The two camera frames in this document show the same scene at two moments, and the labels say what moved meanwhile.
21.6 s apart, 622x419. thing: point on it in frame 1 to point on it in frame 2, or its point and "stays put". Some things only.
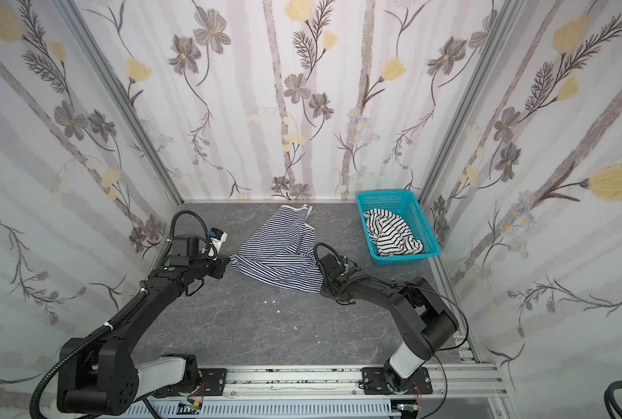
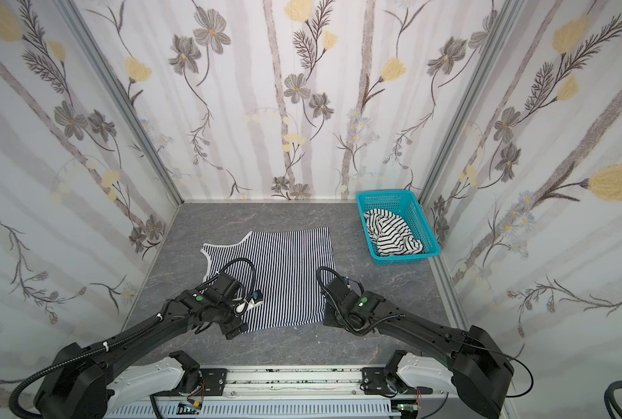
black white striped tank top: [393, 235] stays put
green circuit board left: [187, 409] stays put
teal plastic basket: [400, 202] stays put
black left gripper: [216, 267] to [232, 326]
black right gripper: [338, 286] to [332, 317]
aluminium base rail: [344, 384] stays put
